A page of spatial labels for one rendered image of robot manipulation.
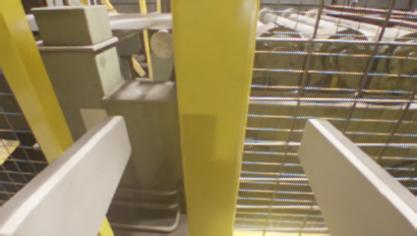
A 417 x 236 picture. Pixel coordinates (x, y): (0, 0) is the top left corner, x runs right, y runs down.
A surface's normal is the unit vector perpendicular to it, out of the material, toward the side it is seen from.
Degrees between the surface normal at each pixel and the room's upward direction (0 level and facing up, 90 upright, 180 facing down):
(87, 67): 90
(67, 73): 90
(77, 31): 90
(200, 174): 90
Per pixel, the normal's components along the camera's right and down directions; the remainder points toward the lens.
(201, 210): -0.02, 0.51
